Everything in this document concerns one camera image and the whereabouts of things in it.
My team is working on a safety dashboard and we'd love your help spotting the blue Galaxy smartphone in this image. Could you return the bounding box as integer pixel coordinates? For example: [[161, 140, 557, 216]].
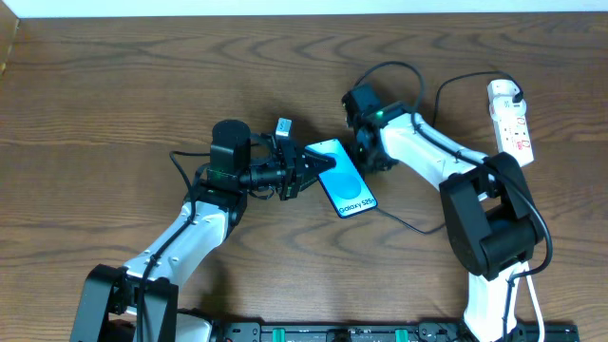
[[306, 139, 377, 219]]

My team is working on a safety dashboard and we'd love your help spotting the black USB charging cable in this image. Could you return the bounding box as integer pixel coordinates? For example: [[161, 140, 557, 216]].
[[374, 70, 524, 237]]

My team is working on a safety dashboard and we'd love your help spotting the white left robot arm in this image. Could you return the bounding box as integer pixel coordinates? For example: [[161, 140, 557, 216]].
[[70, 120, 336, 341]]

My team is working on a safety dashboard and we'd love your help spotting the white USB charger adapter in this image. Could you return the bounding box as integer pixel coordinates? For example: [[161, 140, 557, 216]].
[[487, 79, 527, 122]]

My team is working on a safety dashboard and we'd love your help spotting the white power strip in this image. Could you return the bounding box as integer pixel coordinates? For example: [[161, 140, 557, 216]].
[[487, 79, 536, 168]]

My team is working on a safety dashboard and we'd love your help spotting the white power strip cord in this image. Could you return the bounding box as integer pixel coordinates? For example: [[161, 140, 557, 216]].
[[510, 260, 546, 342]]

